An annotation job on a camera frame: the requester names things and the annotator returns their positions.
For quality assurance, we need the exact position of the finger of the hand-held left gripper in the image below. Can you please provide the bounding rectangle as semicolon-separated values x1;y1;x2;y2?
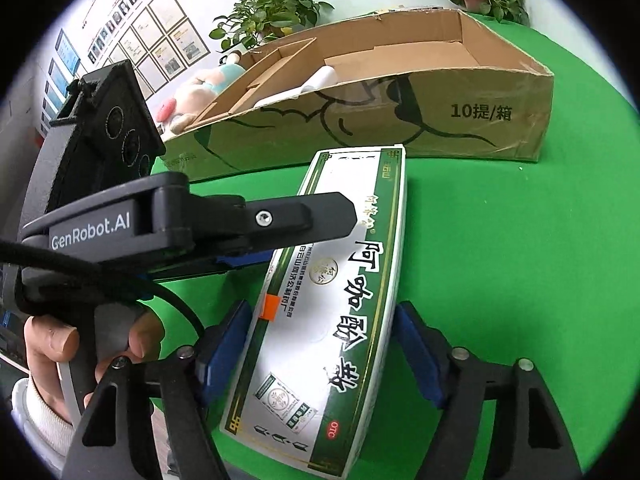
150;250;273;281
187;191;362;256

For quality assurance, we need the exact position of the brown cardboard box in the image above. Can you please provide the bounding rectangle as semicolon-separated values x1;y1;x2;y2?
162;8;555;184

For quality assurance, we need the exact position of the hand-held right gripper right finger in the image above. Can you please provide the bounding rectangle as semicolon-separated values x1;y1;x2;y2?
392;300;583;480

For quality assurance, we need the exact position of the person's left forearm white sleeve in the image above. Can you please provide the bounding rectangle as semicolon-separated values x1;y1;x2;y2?
10;377;76;471

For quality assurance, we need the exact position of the row of framed wall certificates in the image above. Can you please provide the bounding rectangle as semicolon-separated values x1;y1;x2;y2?
37;0;211;126

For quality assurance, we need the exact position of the large leafy potted plant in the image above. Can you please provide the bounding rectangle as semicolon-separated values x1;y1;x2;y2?
210;0;336;53

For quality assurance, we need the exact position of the pink pig plush toy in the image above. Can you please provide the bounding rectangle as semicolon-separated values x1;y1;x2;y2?
156;55;247;136

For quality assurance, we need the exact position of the white and green medicine box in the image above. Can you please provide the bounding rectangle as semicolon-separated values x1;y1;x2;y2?
220;145;408;478

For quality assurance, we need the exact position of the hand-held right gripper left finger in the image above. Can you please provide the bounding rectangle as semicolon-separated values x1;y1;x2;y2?
61;300;253;480

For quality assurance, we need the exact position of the white plastic device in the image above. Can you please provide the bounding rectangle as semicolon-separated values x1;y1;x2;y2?
257;66;337;109

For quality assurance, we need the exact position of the black cable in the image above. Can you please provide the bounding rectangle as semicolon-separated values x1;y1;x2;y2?
0;240;206;341

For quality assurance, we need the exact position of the green tablecloth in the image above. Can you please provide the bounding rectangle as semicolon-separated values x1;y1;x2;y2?
150;12;640;480

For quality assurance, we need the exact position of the person's left hand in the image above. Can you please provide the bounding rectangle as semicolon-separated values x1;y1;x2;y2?
24;311;166;409

